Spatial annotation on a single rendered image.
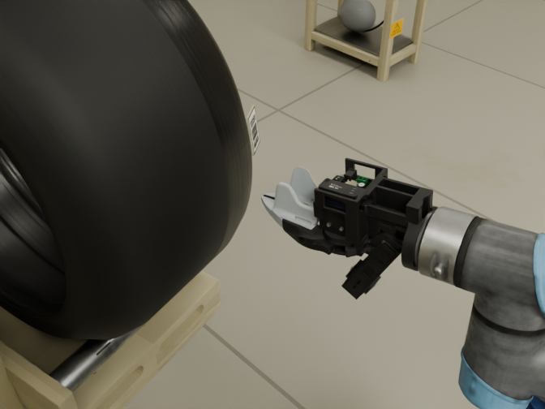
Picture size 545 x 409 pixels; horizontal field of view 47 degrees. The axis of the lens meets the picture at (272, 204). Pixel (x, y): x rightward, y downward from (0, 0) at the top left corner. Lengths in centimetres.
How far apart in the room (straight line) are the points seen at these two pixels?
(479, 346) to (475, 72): 322
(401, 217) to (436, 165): 234
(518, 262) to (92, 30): 50
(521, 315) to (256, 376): 152
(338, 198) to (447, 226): 11
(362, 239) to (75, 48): 37
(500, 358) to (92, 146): 47
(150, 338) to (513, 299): 65
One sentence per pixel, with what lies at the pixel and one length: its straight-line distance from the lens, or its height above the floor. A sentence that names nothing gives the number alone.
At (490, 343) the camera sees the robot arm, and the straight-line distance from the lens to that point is 66.
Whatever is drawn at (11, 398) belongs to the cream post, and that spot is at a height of 88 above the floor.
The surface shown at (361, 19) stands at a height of 26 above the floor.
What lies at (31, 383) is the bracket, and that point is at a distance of 98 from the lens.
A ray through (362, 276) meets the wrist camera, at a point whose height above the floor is 119.
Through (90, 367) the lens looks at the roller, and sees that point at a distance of 102.
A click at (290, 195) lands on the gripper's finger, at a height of 127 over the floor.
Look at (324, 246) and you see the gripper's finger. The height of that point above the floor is 124.
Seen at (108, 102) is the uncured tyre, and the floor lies 137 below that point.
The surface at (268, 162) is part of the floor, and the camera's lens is 290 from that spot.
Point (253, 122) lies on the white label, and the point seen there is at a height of 124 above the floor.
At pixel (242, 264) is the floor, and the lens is 240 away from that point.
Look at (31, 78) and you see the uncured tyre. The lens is 69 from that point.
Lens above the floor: 171
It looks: 40 degrees down
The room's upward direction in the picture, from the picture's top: straight up
